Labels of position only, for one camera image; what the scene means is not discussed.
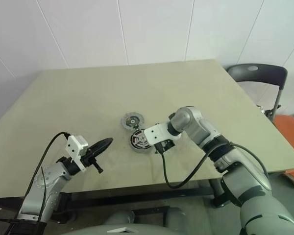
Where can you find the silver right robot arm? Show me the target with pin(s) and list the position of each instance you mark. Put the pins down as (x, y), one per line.
(198, 122)

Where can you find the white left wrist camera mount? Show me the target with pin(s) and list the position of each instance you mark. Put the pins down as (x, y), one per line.
(73, 144)

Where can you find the black table frame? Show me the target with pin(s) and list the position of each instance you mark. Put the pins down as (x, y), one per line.
(137, 195)

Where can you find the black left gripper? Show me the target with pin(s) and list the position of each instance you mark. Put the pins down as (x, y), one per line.
(89, 157)

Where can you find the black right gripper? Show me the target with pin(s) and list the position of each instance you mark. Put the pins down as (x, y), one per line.
(165, 145)

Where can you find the motor stator with copper windings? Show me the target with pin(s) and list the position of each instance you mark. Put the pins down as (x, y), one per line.
(137, 150)

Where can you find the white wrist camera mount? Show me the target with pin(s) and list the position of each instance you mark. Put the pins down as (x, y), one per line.
(154, 133)
(73, 144)

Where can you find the round grey motor cover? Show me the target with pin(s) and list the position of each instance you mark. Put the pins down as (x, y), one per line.
(131, 121)

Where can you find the dark grey rounded hump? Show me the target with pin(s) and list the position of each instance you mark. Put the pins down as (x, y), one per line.
(174, 216)
(120, 217)

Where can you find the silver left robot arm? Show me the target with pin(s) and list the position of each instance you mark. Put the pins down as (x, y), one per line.
(44, 181)

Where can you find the grey rounded body shell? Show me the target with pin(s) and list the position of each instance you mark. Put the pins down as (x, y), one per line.
(127, 230)

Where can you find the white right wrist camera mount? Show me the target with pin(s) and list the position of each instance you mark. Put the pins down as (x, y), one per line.
(154, 133)

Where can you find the black folding chair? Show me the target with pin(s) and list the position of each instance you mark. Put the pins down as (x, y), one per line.
(264, 73)

